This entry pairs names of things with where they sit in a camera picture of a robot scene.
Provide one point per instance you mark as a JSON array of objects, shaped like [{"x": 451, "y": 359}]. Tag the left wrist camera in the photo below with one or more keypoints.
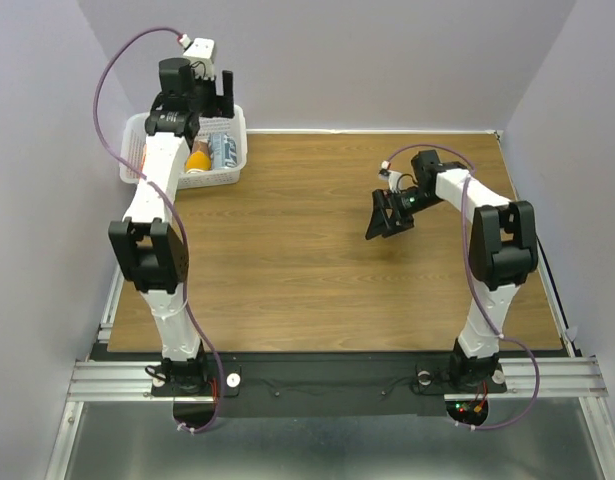
[{"x": 201, "y": 52}]

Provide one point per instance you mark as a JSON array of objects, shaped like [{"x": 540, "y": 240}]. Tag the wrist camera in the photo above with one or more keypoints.
[
  {"x": 201, "y": 52},
  {"x": 392, "y": 177}
]

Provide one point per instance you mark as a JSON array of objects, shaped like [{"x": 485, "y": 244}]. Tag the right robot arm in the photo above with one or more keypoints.
[{"x": 499, "y": 244}]

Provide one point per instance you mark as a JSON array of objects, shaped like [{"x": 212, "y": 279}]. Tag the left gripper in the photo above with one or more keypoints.
[{"x": 222, "y": 106}]

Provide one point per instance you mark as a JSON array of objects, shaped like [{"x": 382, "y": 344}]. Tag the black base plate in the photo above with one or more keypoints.
[{"x": 323, "y": 385}]

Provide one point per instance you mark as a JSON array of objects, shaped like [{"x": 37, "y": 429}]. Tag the white plastic basket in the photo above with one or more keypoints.
[{"x": 233, "y": 132}]

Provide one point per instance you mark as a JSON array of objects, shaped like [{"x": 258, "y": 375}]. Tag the yellow brown rolled towel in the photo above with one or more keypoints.
[{"x": 199, "y": 159}]

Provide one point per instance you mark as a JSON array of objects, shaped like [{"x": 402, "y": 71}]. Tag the blue white patterned towel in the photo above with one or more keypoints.
[{"x": 223, "y": 150}]

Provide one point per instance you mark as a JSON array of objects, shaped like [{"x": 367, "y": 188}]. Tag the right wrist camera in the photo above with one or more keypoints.
[{"x": 392, "y": 177}]

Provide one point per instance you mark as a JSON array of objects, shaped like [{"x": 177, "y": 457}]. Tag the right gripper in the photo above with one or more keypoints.
[{"x": 381, "y": 222}]

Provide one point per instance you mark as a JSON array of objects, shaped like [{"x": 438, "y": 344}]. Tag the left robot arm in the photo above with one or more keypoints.
[{"x": 152, "y": 253}]

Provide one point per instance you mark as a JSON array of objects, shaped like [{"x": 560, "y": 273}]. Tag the aluminium frame rail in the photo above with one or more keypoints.
[{"x": 285, "y": 271}]

